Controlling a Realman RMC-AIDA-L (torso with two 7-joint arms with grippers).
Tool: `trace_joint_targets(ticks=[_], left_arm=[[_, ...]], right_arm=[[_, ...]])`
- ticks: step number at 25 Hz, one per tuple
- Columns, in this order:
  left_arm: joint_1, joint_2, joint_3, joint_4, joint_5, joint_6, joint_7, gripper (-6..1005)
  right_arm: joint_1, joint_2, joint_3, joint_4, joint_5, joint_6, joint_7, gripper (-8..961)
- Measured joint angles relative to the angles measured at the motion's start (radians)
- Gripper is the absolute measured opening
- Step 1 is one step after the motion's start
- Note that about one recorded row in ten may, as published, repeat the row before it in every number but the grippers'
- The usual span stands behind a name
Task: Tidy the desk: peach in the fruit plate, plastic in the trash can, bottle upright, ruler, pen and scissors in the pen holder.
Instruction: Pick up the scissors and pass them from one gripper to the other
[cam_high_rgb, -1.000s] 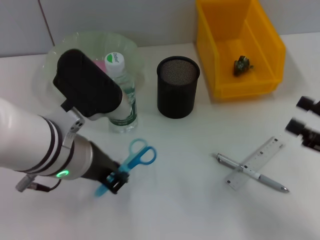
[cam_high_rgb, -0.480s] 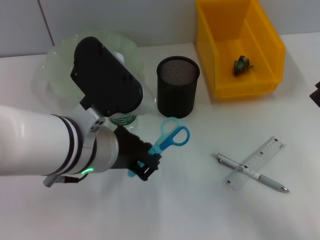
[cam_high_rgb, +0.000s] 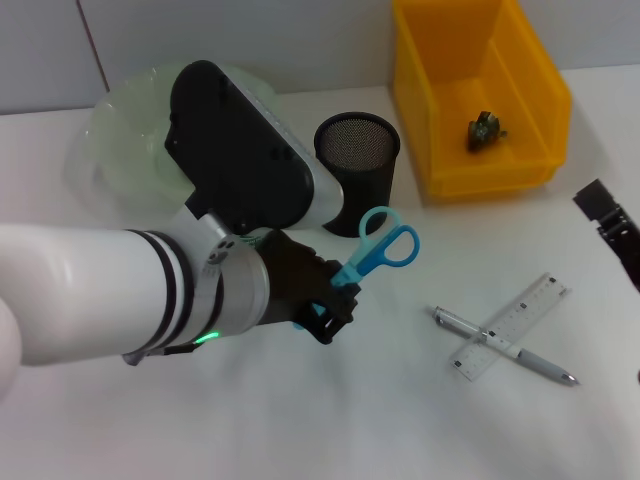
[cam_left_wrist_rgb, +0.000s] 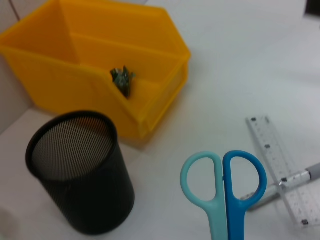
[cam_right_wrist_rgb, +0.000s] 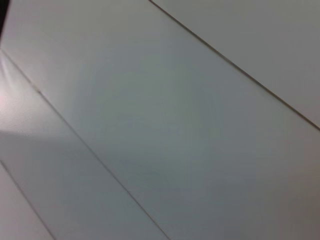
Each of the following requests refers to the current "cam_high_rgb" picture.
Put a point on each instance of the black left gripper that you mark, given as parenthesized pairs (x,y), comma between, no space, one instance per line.
(295,280)

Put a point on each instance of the blue cyan scissors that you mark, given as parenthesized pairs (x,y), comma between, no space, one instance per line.
(372,260)

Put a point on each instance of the black mesh pen holder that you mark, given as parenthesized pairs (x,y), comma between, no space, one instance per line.
(365,165)

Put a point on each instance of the grey white pen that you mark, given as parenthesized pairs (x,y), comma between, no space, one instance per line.
(500,342)

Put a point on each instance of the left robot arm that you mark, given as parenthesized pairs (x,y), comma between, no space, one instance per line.
(100,295)

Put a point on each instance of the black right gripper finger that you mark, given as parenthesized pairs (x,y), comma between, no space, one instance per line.
(615,220)

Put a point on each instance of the yellow plastic bin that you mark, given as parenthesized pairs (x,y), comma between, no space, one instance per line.
(525,165)

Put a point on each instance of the green plastic wrapper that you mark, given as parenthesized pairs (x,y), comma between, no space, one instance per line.
(482,132)

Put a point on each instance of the clear plastic ruler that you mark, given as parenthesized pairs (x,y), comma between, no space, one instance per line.
(540,295)

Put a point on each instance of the translucent green fruit plate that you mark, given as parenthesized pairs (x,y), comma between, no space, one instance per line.
(120,130)

